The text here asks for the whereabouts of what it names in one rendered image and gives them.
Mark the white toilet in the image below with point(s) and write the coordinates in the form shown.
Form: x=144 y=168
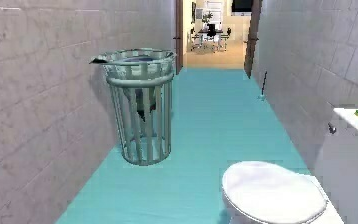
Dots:
x=287 y=186

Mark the black television set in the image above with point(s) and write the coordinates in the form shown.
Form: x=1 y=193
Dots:
x=242 y=6

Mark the silver flush lever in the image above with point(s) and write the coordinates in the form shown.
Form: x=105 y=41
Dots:
x=331 y=128

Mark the green house plant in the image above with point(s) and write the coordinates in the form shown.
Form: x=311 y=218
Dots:
x=207 y=17

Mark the black chair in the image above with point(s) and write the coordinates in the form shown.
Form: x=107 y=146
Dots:
x=211 y=30

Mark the pale green slatted laundry basket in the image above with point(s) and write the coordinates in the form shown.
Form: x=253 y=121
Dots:
x=143 y=110

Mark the dark dining table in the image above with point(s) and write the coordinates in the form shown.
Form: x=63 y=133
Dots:
x=209 y=36

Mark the brown room door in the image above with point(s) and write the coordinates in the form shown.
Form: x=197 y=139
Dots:
x=252 y=36

